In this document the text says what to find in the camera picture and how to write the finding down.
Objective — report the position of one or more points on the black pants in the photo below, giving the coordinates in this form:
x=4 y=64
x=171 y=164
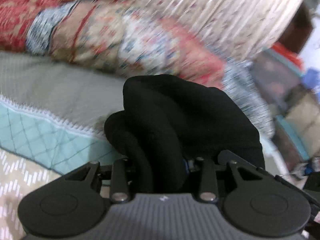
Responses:
x=167 y=120

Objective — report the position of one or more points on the clear storage bin teal lid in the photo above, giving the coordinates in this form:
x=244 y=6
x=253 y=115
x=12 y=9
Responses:
x=294 y=108

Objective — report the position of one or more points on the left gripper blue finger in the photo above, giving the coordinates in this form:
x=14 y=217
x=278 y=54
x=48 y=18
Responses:
x=189 y=165

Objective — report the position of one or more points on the patchwork bedspread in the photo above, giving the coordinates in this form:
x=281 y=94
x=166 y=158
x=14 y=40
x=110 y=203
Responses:
x=52 y=122

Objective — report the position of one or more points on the red and blue patterned quilt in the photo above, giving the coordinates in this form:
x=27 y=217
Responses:
x=123 y=38

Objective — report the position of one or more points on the floral curtain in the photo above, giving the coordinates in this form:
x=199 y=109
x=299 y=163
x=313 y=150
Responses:
x=241 y=28

